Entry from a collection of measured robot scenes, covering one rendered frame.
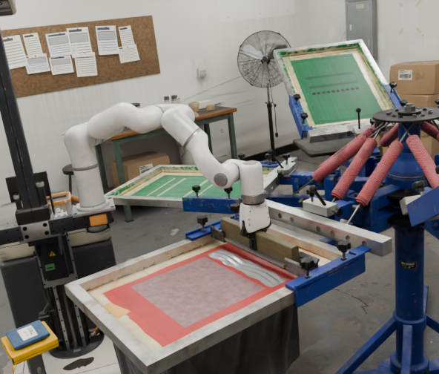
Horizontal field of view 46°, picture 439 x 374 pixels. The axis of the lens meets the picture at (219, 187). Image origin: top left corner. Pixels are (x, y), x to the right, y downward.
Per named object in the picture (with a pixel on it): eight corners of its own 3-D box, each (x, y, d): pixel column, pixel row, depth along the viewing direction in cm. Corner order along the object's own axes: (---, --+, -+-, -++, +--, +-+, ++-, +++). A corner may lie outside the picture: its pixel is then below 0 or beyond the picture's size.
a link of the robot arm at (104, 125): (129, 91, 168) (156, 84, 184) (53, 136, 185) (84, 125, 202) (149, 130, 170) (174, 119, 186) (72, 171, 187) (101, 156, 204)
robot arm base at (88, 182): (76, 202, 205) (68, 165, 200) (107, 196, 208) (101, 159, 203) (76, 214, 190) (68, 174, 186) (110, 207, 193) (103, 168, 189)
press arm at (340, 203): (320, 228, 189) (319, 215, 187) (309, 224, 194) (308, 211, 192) (352, 214, 198) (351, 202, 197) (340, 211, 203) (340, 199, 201)
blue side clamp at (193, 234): (193, 253, 192) (191, 236, 190) (187, 249, 196) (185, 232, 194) (255, 228, 208) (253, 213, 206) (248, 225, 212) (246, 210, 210)
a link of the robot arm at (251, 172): (213, 164, 168) (224, 156, 177) (216, 194, 172) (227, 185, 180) (257, 165, 163) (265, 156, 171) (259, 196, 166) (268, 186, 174)
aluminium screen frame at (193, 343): (148, 379, 123) (146, 366, 122) (66, 294, 170) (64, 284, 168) (363, 266, 165) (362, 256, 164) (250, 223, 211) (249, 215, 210)
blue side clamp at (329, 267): (297, 308, 148) (296, 286, 146) (285, 301, 152) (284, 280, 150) (365, 271, 164) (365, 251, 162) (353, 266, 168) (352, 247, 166)
